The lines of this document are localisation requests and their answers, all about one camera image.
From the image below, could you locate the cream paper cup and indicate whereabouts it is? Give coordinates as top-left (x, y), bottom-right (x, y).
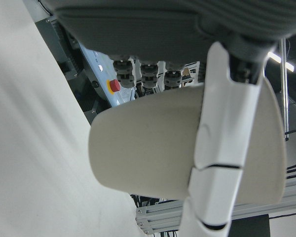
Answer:
top-left (88, 79), bottom-right (287, 204)

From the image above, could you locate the aluminium extrusion beam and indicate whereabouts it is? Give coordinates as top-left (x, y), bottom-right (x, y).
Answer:
top-left (135, 177), bottom-right (296, 234)

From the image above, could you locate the blue teach pendant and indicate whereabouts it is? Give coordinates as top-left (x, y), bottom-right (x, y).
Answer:
top-left (78, 41), bottom-right (139, 108)

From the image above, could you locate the aluminium frame post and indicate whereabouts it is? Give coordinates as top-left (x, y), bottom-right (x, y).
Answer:
top-left (280, 38), bottom-right (291, 141)

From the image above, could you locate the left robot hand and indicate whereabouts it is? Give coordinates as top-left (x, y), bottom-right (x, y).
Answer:
top-left (38, 0), bottom-right (296, 237)

